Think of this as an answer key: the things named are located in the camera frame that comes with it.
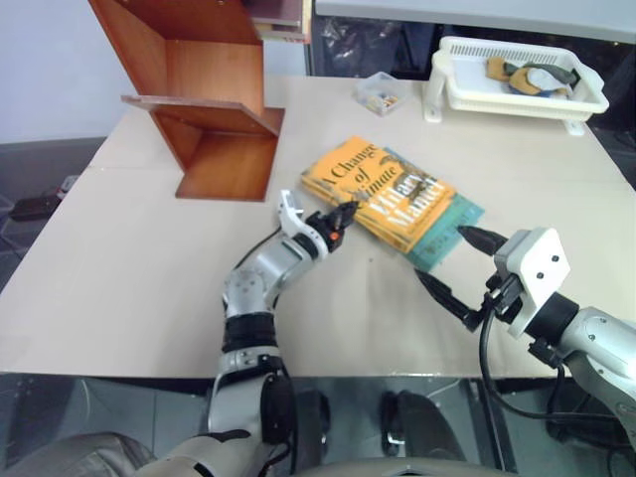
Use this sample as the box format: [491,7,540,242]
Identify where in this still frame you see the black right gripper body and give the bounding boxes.
[479,270,524,323]

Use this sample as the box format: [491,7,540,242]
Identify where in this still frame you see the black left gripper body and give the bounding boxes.
[303,208,345,253]

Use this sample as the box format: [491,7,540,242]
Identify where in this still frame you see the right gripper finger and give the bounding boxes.
[414,269,482,333]
[456,226,509,258]

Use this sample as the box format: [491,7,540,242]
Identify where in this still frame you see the orange paperback book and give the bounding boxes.
[299,135,458,253]

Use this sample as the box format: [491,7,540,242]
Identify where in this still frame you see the brown wooden bookshelf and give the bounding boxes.
[87,0,287,203]

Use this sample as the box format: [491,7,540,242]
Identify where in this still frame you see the small clear plastic box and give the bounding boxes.
[354,71,410,118]

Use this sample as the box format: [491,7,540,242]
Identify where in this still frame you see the white plastic basket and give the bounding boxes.
[422,35,611,137]

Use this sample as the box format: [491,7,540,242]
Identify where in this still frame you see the black plastic sheet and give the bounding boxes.
[309,16,449,81]

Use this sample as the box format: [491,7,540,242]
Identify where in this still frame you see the orange fabric piece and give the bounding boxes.
[506,67,544,96]

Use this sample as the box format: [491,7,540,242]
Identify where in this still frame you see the pale blue fabric piece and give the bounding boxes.
[528,69,573,98]

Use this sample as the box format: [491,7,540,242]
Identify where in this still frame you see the brown fabric piece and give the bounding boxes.
[485,56,509,83]

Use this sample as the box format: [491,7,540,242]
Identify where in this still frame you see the black power strip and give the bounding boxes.
[8,174,79,223]

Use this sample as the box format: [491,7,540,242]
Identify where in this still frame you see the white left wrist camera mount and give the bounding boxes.
[275,189,306,236]

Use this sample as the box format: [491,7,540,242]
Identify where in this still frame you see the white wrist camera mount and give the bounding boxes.
[493,227,572,341]
[275,189,306,236]

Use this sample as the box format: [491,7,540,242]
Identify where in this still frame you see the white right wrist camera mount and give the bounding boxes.
[493,227,572,341]

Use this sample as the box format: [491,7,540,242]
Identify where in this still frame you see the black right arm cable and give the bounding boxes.
[477,292,623,424]

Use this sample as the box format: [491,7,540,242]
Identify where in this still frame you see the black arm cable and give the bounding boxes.
[477,292,623,424]
[231,226,282,272]

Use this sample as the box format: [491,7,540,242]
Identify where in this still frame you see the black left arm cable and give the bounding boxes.
[231,226,282,272]

